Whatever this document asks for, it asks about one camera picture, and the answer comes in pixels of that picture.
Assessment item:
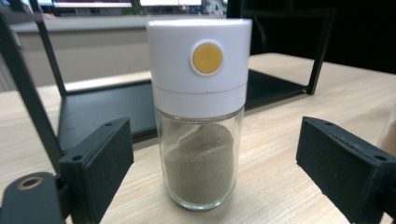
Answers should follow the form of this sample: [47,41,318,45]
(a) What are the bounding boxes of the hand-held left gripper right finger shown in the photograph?
[295,116,396,224]

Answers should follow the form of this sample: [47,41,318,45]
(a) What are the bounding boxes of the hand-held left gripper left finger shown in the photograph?
[58,117,135,224]

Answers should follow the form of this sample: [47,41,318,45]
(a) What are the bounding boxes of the black metal rack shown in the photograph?
[0,6,339,174]

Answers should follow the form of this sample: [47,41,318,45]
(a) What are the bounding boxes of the glass spice jar grey powder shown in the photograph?
[146,18,253,212]

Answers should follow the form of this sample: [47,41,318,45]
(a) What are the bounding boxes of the grey office partition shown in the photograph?
[0,13,229,93]

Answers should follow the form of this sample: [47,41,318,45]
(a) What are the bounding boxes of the wide computer monitor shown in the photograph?
[51,0,134,9]
[138,0,204,7]

